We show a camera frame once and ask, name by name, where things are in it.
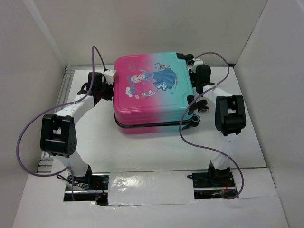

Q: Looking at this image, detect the pink hard-shell suitcase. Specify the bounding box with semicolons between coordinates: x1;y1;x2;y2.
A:
113;52;200;134

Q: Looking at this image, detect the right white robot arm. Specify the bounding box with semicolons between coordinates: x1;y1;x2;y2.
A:
189;64;246;187

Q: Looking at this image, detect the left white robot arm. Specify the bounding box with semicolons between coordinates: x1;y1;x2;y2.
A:
40;69;116;190

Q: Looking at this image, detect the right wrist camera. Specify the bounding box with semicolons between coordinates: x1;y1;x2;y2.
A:
192;58;204;70

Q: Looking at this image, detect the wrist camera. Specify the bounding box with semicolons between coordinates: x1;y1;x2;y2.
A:
103;69;116;85
192;58;204;70

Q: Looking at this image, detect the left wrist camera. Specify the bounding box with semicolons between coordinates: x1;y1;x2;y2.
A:
103;69;116;85

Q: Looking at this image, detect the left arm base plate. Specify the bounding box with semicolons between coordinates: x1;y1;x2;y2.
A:
56;174;109;206

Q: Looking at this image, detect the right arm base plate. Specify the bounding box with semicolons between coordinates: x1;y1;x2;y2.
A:
187;171;237;199

